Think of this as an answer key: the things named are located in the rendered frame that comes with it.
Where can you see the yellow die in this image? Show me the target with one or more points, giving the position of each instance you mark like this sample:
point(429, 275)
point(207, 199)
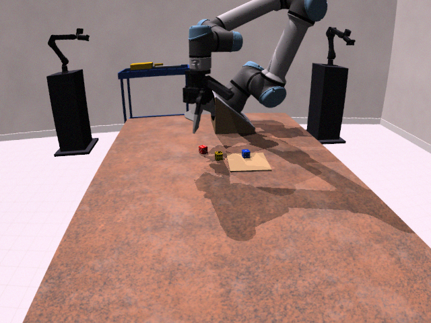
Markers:
point(218, 155)

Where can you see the beige flat mat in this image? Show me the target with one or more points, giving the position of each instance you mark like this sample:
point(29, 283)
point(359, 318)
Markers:
point(256, 162)

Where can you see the red die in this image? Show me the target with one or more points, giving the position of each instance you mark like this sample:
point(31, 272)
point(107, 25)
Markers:
point(202, 149)

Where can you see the blue die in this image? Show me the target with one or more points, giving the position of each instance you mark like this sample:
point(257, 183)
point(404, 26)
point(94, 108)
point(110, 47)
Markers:
point(246, 153)

